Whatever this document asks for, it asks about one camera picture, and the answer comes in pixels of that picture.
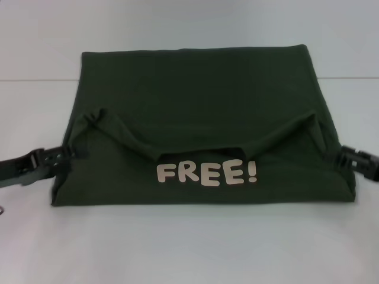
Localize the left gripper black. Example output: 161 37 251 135
0 147 90 189

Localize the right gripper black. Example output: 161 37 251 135
340 144 379 182

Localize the dark green t-shirt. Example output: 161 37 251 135
50 44 358 212

